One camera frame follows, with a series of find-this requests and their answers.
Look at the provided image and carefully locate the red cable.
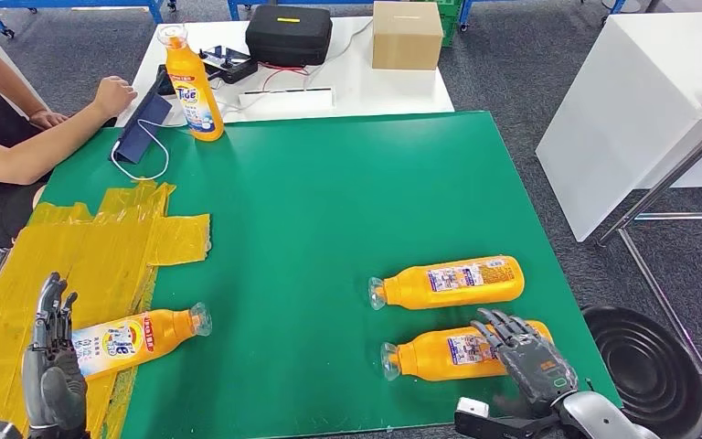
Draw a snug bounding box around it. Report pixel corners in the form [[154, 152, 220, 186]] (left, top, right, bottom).
[[260, 60, 310, 92]]

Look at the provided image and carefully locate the person's left hand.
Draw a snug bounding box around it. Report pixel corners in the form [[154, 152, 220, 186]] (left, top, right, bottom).
[[28, 109, 69, 130]]

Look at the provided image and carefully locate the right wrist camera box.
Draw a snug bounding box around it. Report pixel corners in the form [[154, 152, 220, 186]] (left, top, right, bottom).
[[456, 397, 492, 421]]

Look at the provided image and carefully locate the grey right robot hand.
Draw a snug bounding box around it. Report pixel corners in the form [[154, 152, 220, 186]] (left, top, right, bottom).
[[471, 308, 580, 419]]

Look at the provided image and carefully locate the blue tablet folio case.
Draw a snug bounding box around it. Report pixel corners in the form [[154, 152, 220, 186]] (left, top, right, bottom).
[[108, 70, 174, 166]]

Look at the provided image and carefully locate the cardboard box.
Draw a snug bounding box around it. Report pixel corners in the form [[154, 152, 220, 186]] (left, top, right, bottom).
[[372, 1, 445, 71]]

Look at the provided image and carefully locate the white power strip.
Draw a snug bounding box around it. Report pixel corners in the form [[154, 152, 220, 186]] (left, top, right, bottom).
[[239, 87, 336, 112]]

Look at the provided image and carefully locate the black round stool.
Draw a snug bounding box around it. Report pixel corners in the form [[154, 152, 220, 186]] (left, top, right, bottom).
[[578, 305, 702, 439]]

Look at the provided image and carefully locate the black remote controller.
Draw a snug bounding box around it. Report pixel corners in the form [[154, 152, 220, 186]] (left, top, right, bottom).
[[199, 45, 260, 86]]

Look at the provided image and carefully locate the black carrying case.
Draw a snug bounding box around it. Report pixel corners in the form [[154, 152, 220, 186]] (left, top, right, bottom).
[[245, 5, 334, 68]]

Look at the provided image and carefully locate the green table board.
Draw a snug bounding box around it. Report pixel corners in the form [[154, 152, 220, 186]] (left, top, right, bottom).
[[36, 111, 623, 439]]

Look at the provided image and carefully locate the orange detergent bottle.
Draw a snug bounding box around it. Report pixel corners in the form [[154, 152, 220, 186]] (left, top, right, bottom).
[[367, 255, 526, 312], [70, 303, 214, 381], [156, 24, 226, 143], [379, 321, 553, 383]]

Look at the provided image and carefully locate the white charging cable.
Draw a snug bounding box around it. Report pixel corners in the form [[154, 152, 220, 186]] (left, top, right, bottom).
[[110, 100, 243, 183]]

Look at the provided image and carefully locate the person's right hand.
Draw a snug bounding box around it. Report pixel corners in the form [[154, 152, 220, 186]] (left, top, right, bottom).
[[91, 75, 139, 121]]

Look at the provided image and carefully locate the green plastic crate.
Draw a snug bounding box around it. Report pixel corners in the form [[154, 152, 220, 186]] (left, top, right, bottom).
[[438, 0, 466, 48]]

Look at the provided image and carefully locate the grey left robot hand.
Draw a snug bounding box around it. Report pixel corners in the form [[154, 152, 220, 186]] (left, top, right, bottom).
[[20, 273, 90, 434]]

